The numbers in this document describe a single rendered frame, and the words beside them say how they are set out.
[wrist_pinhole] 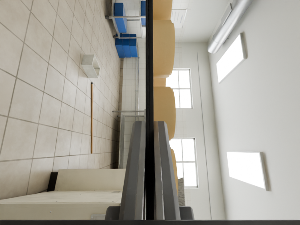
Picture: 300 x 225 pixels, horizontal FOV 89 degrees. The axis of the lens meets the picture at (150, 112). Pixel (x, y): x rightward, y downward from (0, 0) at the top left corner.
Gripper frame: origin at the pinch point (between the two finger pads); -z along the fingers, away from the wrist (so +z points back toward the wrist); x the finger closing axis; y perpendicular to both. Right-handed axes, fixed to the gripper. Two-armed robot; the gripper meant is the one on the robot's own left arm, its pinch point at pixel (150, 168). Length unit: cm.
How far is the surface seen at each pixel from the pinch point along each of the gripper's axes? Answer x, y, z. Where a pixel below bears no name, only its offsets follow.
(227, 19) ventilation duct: 163, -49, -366
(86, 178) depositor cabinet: -62, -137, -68
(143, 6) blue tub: -16, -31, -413
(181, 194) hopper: 30, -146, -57
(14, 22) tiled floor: -100, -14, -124
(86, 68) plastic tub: -95, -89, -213
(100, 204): -26, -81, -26
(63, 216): -44, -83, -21
